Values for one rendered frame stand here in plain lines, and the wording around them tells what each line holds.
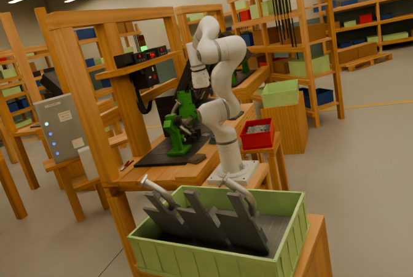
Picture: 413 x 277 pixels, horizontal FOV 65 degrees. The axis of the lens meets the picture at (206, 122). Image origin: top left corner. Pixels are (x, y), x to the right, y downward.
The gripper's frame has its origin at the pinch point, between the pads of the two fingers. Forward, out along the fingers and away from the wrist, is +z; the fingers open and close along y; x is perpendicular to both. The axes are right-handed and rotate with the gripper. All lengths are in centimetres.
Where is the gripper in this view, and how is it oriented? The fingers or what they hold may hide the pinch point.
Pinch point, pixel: (204, 95)
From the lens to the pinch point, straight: 195.3
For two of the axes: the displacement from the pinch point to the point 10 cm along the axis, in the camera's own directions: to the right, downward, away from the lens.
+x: 3.5, -3.3, 8.8
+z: 2.1, 9.4, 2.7
